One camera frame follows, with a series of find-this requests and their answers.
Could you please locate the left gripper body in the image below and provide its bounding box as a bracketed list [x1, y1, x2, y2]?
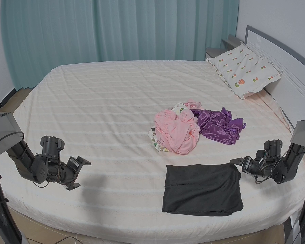
[61, 156, 83, 190]

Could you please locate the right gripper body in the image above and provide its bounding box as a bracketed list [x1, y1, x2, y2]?
[241, 156, 260, 175]

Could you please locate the black T-shirt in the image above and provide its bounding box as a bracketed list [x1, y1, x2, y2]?
[162, 163, 244, 217]

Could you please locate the purple garment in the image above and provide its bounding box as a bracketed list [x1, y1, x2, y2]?
[189, 107, 246, 145]

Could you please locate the pink garment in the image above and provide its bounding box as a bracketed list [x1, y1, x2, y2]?
[154, 99, 203, 155]

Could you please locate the white printed garment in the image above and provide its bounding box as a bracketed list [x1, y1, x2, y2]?
[148, 127, 172, 152]

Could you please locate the bed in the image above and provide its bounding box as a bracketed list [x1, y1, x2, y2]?
[1, 26, 305, 241]

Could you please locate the white printed pillow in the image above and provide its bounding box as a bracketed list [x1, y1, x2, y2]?
[206, 42, 283, 100]

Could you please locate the grey bedside table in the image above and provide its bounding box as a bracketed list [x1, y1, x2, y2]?
[205, 34, 242, 60]

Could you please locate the blue-green curtain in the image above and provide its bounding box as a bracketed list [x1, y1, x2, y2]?
[0, 0, 102, 89]
[95, 0, 240, 61]

